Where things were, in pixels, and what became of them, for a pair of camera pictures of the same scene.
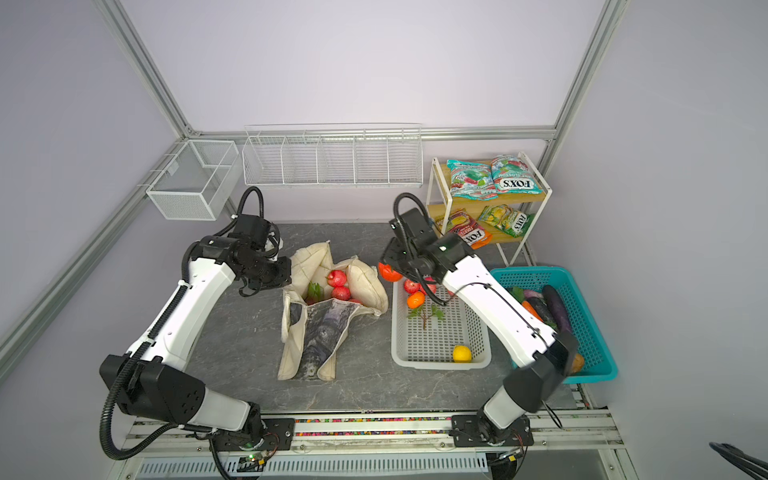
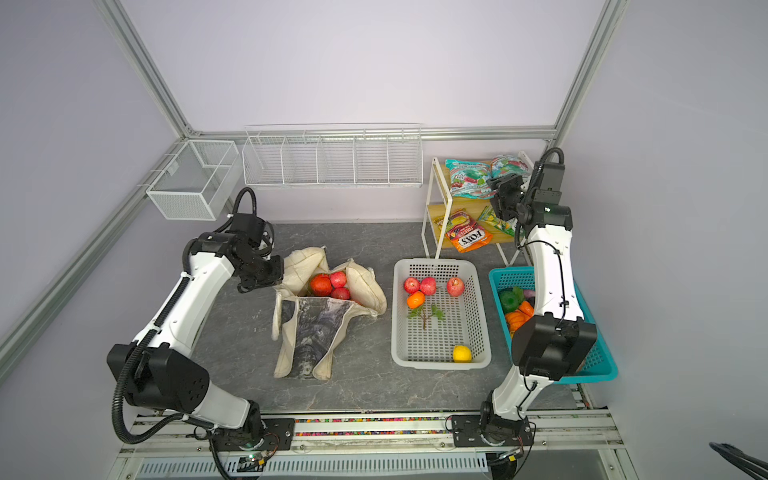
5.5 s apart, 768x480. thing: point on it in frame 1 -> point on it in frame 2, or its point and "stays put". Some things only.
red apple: x=341 y=292 stays put
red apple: x=336 y=278 stays put
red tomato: x=386 y=271 -> x=321 y=285
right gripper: x=393 y=257 -> x=507 y=187
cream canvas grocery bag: x=313 y=333 stays put
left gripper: x=284 y=278 stays put
